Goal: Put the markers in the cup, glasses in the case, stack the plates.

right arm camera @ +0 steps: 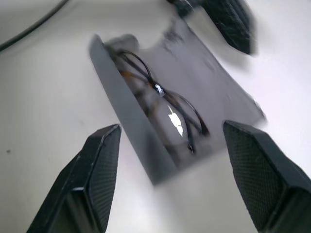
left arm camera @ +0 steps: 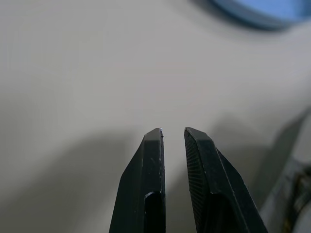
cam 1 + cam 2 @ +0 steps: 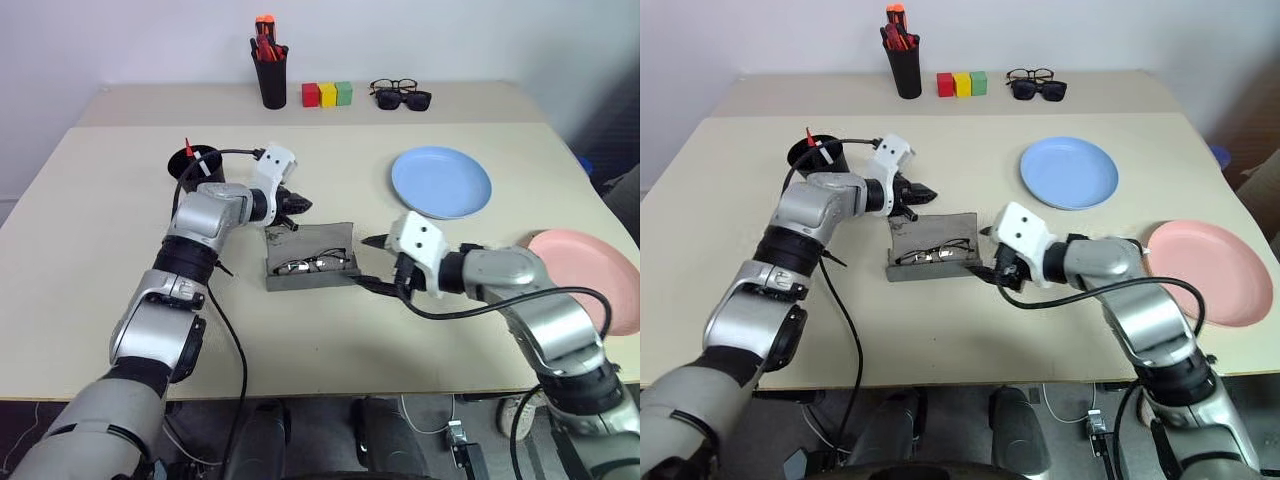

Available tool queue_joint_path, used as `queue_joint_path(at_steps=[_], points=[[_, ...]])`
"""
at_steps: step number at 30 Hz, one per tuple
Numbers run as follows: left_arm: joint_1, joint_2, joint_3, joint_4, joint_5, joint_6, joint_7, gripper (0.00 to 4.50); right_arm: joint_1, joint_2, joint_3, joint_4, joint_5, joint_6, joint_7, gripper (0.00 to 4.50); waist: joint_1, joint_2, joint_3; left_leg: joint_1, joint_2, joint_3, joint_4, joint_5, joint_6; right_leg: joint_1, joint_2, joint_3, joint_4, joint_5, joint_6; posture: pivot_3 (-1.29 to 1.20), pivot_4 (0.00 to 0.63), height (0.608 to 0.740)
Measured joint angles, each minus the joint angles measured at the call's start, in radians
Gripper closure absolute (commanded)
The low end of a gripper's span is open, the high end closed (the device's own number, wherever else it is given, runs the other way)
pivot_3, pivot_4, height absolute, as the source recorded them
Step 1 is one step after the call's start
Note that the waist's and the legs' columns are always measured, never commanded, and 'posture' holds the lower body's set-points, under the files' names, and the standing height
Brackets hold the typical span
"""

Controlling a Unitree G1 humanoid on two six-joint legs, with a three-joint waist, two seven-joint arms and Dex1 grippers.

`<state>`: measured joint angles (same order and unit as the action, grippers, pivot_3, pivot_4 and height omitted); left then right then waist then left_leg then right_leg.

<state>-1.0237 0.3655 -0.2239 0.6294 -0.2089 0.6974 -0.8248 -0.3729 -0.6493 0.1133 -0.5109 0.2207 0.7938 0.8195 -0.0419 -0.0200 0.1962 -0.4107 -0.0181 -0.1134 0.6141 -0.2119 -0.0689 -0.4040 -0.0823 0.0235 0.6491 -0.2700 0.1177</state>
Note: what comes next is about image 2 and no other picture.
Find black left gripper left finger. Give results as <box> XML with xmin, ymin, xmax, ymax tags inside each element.
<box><xmin>108</xmin><ymin>127</ymin><xmax>166</xmax><ymax>233</ymax></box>

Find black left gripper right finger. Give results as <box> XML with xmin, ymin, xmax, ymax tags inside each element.
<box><xmin>184</xmin><ymin>127</ymin><xmax>269</xmax><ymax>233</ymax></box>

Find blue plate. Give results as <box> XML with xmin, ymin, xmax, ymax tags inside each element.
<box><xmin>209</xmin><ymin>0</ymin><xmax>311</xmax><ymax>31</ymax></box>

